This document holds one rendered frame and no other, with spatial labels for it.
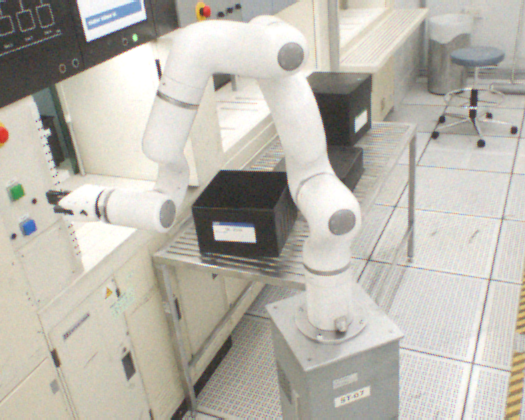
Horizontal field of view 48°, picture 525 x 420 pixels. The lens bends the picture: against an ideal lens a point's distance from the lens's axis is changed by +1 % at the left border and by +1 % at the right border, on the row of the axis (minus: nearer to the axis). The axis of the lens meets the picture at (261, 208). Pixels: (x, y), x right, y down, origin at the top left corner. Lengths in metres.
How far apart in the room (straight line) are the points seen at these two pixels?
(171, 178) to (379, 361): 0.71
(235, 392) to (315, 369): 1.05
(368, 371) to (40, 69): 1.12
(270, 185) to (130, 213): 0.86
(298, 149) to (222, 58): 0.26
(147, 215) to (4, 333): 0.54
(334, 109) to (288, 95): 1.26
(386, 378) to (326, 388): 0.18
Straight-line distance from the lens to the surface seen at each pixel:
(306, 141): 1.27
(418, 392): 2.48
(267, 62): 1.13
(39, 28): 1.60
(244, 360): 2.64
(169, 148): 1.21
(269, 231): 1.81
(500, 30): 5.86
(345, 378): 1.56
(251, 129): 2.59
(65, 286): 1.74
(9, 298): 1.60
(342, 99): 2.48
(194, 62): 1.17
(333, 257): 1.42
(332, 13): 3.43
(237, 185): 2.09
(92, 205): 1.33
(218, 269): 1.86
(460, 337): 2.73
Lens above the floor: 1.79
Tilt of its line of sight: 29 degrees down
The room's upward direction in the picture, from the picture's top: 7 degrees counter-clockwise
